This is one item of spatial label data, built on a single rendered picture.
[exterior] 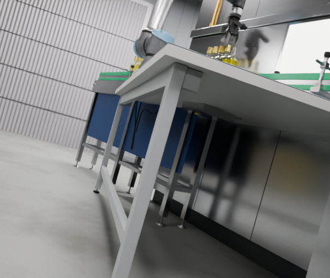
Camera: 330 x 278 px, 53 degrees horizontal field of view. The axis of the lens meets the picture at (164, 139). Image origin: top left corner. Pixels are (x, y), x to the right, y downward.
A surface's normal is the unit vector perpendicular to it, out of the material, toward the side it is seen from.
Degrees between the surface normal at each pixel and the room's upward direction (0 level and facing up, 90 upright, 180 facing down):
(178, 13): 90
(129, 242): 90
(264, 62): 90
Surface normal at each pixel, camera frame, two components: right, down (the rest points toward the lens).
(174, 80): 0.23, 0.07
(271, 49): -0.80, -0.22
